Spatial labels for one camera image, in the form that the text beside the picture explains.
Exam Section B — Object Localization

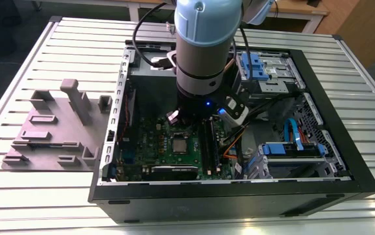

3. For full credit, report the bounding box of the wooden cabinet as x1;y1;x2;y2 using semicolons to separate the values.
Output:
314;0;375;68

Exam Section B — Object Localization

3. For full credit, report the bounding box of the grey power supply unit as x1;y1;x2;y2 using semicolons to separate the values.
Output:
128;51;179;117

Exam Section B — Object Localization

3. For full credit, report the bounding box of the grey plastic parts rack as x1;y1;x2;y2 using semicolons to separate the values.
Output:
0;78;115;173

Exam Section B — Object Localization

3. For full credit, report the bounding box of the small silver wrist camera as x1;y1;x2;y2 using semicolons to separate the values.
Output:
167;110;179;126

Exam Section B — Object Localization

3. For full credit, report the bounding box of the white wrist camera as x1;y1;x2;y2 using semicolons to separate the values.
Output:
216;95;250;127

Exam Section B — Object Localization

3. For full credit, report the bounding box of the black open PC case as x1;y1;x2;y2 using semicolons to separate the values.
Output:
87;39;375;225

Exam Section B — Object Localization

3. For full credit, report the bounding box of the green Dell motherboard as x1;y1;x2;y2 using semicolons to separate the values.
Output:
114;115;238;182

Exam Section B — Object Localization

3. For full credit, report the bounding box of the grey metal disk bay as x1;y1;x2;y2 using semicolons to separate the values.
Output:
232;51;307;105
243;143;350;180

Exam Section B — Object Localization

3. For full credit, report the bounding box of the grey wrist bracket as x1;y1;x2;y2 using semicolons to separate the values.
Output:
166;50;179;68

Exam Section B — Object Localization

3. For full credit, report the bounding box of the black graphics card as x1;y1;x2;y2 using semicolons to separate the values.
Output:
150;165;199;181

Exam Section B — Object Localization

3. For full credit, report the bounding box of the black RAM slot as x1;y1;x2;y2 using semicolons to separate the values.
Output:
199;117;210;173

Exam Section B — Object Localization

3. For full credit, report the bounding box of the orange wire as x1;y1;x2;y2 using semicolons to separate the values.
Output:
222;127;246;160

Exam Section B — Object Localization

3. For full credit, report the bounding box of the black wire bundle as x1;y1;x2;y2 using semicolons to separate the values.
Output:
238;92;306;128

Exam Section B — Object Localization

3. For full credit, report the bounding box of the black camera cable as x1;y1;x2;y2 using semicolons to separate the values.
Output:
131;2;175;71
239;26;254;81

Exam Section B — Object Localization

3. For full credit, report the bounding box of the RAM stick with gold contacts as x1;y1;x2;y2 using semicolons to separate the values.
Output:
14;141;79;149

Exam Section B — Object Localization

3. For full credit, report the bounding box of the blue plastic drive latch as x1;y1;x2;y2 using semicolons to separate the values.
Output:
239;53;271;81

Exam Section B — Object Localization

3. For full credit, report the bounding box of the silver square CPU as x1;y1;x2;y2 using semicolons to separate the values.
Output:
172;139;188;152

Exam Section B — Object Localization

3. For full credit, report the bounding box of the blue flat wire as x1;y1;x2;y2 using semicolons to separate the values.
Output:
283;117;306;151
242;156;258;180

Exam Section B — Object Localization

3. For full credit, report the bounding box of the hard disk in blue carrier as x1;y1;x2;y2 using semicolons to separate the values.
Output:
259;143;327;157

